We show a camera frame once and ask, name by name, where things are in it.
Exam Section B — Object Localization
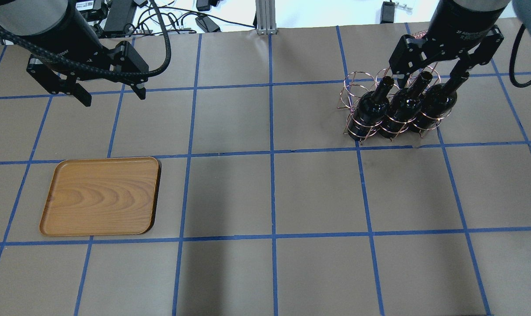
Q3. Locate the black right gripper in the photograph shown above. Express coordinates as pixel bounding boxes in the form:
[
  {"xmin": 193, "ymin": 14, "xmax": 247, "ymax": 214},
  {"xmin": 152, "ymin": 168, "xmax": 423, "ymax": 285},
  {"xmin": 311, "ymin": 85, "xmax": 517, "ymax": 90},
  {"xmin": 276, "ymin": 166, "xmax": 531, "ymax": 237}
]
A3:
[{"xmin": 389, "ymin": 25, "xmax": 504, "ymax": 88}]

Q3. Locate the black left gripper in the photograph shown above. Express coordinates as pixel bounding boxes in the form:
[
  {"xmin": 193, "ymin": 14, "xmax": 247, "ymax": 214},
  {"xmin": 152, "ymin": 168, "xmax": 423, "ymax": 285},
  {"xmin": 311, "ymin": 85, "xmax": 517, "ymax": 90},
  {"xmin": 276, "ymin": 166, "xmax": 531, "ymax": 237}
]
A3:
[{"xmin": 26, "ymin": 40, "xmax": 150, "ymax": 107}]

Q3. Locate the dark wine bottle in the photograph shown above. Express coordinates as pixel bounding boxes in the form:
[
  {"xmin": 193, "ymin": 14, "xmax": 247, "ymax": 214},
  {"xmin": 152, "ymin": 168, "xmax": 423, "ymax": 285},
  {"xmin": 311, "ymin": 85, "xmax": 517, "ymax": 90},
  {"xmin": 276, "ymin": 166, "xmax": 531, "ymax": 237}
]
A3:
[
  {"xmin": 347, "ymin": 76, "xmax": 394, "ymax": 142},
  {"xmin": 379, "ymin": 71, "xmax": 434, "ymax": 140},
  {"xmin": 408, "ymin": 72, "xmax": 470, "ymax": 133}
]

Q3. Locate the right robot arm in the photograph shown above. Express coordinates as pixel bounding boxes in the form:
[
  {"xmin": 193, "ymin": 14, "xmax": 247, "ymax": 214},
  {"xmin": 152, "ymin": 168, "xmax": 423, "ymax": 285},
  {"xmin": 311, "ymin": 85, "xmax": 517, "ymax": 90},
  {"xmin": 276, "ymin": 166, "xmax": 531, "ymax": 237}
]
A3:
[{"xmin": 389, "ymin": 0, "xmax": 508, "ymax": 88}]

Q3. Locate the wooden tray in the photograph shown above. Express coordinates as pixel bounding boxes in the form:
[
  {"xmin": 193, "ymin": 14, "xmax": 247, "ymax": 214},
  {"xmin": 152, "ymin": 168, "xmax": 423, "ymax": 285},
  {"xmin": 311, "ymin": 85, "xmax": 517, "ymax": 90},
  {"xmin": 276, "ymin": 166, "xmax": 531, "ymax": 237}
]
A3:
[{"xmin": 39, "ymin": 157, "xmax": 161, "ymax": 237}]

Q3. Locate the black power adapter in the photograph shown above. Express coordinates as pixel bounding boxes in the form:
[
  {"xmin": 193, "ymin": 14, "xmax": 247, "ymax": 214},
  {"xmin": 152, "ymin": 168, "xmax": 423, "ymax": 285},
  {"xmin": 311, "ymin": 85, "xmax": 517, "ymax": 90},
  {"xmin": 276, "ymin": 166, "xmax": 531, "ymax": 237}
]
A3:
[{"xmin": 380, "ymin": 0, "xmax": 396, "ymax": 24}]

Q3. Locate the copper wire bottle basket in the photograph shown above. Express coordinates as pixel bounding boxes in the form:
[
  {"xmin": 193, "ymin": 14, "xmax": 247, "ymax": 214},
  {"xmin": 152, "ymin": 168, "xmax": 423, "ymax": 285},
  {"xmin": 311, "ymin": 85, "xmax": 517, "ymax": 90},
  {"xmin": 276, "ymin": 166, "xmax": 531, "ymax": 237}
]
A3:
[{"xmin": 338, "ymin": 66, "xmax": 449, "ymax": 144}]

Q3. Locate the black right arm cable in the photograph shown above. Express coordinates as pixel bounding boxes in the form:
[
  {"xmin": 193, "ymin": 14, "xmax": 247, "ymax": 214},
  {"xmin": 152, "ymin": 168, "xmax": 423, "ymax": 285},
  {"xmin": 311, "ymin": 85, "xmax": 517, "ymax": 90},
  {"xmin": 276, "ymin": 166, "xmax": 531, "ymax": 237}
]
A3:
[{"xmin": 509, "ymin": 24, "xmax": 531, "ymax": 88}]

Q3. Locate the black braided left cable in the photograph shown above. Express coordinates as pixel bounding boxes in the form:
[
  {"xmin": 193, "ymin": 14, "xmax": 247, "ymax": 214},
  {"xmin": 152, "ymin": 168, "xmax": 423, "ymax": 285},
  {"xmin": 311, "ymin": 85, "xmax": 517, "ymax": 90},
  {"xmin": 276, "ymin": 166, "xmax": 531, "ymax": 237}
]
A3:
[{"xmin": 0, "ymin": 0, "xmax": 172, "ymax": 82}]

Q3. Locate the aluminium frame post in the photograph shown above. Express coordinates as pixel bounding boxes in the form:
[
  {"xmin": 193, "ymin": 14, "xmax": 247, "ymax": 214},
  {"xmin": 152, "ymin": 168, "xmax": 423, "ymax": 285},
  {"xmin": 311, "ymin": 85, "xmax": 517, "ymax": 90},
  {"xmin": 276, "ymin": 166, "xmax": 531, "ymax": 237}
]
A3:
[{"xmin": 255, "ymin": 0, "xmax": 278, "ymax": 36}]

